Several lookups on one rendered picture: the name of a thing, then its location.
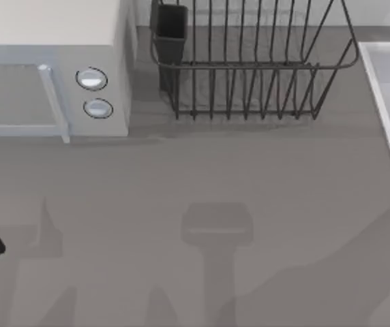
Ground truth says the small silver microwave knob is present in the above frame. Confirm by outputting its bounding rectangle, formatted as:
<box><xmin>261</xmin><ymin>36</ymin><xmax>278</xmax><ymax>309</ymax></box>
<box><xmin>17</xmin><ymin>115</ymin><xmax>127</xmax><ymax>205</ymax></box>
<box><xmin>82</xmin><ymin>97</ymin><xmax>114</xmax><ymax>120</ymax></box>

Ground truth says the dark wire dish rack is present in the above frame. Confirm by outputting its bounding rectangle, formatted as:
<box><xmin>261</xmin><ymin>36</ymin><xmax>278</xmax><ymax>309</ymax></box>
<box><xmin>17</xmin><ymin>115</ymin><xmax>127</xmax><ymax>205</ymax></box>
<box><xmin>149</xmin><ymin>0</ymin><xmax>359</xmax><ymax>121</ymax></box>

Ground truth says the pale microwave oven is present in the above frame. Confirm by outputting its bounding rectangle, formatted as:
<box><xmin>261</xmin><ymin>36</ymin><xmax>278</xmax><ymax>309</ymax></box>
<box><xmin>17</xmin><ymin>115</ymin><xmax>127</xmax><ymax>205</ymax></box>
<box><xmin>0</xmin><ymin>0</ymin><xmax>138</xmax><ymax>144</ymax></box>

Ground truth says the microwave oven door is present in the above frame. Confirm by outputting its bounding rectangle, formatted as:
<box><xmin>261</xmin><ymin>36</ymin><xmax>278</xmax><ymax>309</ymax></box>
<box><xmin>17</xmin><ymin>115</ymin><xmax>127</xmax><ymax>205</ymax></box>
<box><xmin>0</xmin><ymin>45</ymin><xmax>70</xmax><ymax>144</ymax></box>

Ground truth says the large silver microwave knob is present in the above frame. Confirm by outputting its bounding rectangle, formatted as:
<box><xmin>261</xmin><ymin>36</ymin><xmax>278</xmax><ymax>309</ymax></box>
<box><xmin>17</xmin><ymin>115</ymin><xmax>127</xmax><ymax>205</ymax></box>
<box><xmin>75</xmin><ymin>66</ymin><xmax>108</xmax><ymax>92</ymax></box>

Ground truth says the black cutlery holder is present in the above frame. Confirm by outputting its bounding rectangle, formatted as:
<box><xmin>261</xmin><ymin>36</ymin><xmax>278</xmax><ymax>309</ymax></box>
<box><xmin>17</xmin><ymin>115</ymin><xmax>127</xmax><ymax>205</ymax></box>
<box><xmin>149</xmin><ymin>0</ymin><xmax>189</xmax><ymax>93</ymax></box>

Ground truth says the microwave door handle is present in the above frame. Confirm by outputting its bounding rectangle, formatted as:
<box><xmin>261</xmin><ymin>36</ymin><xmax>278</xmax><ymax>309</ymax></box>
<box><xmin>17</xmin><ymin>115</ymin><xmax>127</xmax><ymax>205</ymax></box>
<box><xmin>37</xmin><ymin>63</ymin><xmax>71</xmax><ymax>144</ymax></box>

